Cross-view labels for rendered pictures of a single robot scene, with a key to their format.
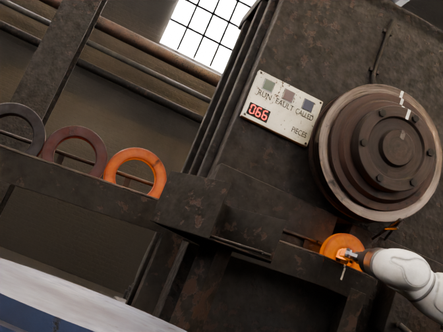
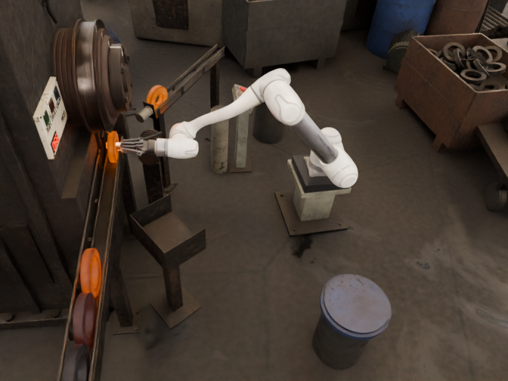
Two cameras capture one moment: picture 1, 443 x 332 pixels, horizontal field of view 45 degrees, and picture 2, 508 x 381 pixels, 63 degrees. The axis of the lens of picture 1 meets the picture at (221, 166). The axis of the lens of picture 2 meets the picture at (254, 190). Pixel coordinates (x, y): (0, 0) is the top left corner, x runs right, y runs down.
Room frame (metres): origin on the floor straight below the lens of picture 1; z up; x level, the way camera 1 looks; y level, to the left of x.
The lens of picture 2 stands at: (0.99, 1.08, 2.06)
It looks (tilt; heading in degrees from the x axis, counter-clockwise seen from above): 44 degrees down; 270
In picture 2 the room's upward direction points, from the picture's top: 5 degrees clockwise
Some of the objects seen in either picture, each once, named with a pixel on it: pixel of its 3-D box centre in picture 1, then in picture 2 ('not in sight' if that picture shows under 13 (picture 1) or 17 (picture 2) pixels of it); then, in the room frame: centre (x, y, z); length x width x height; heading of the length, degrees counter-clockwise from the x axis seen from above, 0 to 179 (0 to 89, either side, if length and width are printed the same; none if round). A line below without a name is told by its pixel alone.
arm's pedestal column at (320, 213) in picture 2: not in sight; (313, 195); (0.61, -0.88, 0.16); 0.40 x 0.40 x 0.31; 16
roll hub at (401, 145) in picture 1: (393, 148); (122, 78); (1.62, -0.50, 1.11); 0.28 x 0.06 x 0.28; 102
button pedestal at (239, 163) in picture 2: not in sight; (241, 131); (1.13, -1.29, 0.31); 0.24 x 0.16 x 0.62; 102
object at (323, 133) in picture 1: (377, 153); (97, 78); (1.72, -0.48, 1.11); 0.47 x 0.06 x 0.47; 102
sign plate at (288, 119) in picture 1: (282, 109); (52, 117); (1.75, -0.12, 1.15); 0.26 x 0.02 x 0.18; 102
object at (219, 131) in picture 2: not in sight; (219, 140); (1.28, -1.22, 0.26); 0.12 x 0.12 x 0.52
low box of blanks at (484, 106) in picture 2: not in sight; (463, 91); (-0.68, -2.15, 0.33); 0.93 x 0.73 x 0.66; 109
